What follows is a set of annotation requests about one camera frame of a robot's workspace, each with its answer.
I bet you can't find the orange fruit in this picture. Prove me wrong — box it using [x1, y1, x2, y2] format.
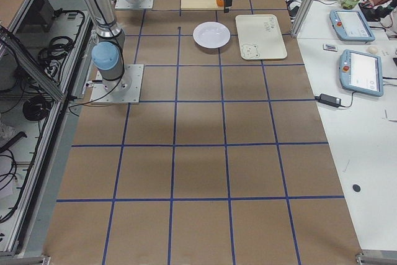
[216, 0, 225, 7]

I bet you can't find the white round plate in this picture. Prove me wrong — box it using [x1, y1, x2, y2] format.
[193, 22, 231, 49]

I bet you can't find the cream tray with bear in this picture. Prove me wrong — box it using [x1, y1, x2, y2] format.
[235, 14, 287, 60]

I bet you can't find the small white card box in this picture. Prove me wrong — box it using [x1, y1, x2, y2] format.
[323, 43, 338, 52]

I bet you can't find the upper blue teach pendant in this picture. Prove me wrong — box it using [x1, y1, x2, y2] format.
[329, 10, 375, 42]

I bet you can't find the blue teach pendant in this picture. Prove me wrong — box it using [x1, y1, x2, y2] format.
[329, 10, 375, 42]
[339, 50, 383, 97]

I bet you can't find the black power adapter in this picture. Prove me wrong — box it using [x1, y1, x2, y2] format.
[314, 93, 341, 108]

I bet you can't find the lower blue teach pendant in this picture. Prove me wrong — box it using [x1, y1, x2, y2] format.
[339, 50, 383, 97]

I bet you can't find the small cream ball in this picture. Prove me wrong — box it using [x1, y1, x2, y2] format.
[367, 46, 378, 55]

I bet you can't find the coiled black cable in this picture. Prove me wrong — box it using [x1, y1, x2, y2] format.
[22, 94, 50, 122]

